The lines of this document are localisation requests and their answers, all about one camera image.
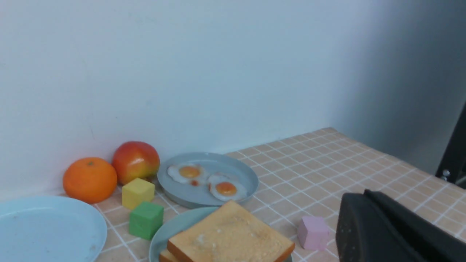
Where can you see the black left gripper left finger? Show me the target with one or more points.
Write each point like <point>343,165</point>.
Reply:
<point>365,234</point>

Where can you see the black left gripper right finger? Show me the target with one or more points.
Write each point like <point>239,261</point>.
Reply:
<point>428,240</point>

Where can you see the toast slice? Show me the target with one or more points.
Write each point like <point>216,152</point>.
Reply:
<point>167,256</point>
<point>230,234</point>

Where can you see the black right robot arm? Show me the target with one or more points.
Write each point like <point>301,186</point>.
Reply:
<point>453,164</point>

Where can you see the pink foam cube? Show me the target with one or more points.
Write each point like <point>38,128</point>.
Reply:
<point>313,233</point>

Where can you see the fried egg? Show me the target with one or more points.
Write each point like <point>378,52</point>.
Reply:
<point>225,188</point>
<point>188,173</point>

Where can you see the grey plate with eggs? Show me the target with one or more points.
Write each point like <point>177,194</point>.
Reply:
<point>192,197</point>

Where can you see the green centre plate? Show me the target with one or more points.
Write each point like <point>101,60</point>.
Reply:
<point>176,225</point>

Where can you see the green foam cube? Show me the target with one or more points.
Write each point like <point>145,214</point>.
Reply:
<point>145,220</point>

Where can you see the yellow foam cube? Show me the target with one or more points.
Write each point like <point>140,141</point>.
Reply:
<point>136,192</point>

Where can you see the red yellow apple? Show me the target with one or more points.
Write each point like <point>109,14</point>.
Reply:
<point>135,159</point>

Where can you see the orange fruit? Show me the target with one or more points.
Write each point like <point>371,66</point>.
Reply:
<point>91,180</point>

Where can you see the light blue left plate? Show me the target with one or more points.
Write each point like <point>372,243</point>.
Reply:
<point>50,229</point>

